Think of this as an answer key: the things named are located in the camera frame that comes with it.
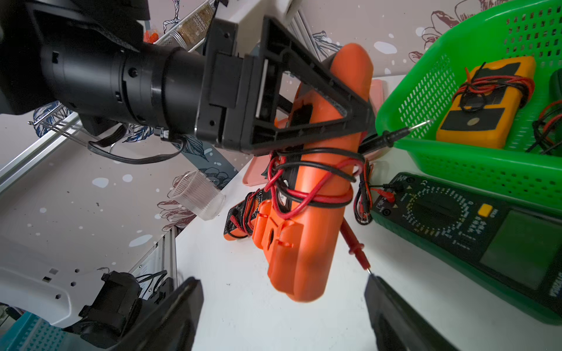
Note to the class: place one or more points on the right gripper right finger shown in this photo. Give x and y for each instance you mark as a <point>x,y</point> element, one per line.
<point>396,325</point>

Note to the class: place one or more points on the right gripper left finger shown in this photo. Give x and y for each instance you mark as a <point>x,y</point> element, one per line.
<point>173,325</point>

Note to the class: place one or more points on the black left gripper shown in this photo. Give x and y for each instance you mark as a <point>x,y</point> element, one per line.
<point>241,94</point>

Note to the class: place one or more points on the dark green multimeter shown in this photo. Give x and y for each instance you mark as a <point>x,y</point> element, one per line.
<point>509,249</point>

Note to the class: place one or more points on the large orange multimeter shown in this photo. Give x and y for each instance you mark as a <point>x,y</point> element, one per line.
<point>309,187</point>

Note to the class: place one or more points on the yellow multimeter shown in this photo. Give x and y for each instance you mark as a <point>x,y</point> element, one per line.
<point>485,106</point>

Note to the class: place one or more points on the small orange-black multimeter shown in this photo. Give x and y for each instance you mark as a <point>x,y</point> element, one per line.
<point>241,219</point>

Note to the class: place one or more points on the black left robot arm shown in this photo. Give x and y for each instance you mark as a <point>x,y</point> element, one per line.
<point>248,15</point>

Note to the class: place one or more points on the green plastic basket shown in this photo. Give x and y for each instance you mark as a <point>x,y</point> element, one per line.
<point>479,32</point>

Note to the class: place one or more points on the pink cutting board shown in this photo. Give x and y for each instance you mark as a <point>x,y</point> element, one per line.
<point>256,173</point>

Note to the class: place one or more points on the clear plastic cup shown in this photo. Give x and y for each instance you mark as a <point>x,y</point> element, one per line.
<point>198,194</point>

